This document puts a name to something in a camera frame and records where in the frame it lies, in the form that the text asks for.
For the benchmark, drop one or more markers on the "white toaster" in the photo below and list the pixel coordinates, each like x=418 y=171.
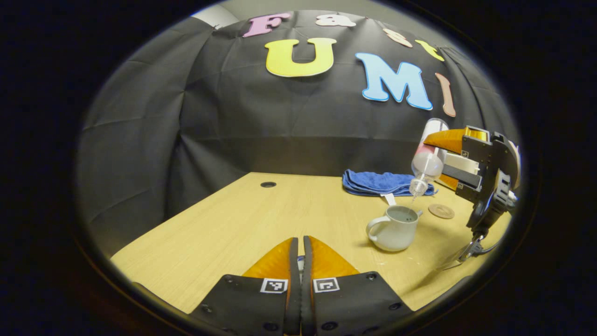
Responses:
x=459 y=163

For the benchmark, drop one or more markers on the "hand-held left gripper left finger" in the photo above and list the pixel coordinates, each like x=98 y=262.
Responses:
x=252 y=308

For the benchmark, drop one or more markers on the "clear plastic water bottle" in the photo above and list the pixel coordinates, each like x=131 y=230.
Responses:
x=426 y=163

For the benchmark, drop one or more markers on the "round brown coaster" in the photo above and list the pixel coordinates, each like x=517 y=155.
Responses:
x=441 y=211

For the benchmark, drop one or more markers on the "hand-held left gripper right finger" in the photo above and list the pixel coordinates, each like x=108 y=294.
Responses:
x=354 y=308

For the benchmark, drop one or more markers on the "white teacup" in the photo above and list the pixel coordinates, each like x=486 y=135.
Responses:
x=394 y=233

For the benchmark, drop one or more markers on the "folded blue towel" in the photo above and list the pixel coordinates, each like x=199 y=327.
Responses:
x=373 y=182

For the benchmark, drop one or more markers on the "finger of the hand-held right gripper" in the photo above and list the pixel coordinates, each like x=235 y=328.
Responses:
x=450 y=139
x=461 y=176

